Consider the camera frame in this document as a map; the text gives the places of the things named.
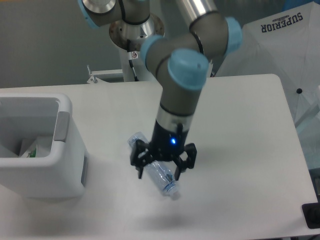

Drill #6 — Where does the clear crushed plastic bottle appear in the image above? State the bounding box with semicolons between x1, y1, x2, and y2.
127;131;181;201

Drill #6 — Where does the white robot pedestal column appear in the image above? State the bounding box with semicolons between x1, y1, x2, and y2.
108;13;166;82

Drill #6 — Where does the black device at table edge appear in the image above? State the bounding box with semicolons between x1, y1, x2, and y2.
302;202;320;229

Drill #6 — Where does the white grey trash can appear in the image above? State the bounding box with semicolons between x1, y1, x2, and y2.
0;93;88;198

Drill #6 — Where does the clear plastic wrapper green print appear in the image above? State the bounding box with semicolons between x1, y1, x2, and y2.
19;136;53;158

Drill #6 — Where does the white umbrella with lettering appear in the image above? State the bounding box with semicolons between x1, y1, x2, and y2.
216;1;320;122

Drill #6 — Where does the white metal base frame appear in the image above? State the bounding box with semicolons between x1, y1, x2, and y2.
86;58;216;85

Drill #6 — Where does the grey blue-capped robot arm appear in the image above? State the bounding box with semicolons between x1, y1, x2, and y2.
78;0;243;179

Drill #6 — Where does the black cable on pedestal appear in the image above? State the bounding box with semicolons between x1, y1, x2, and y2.
126;38;140;82

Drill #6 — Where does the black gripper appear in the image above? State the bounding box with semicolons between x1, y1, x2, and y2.
130;121;197;181

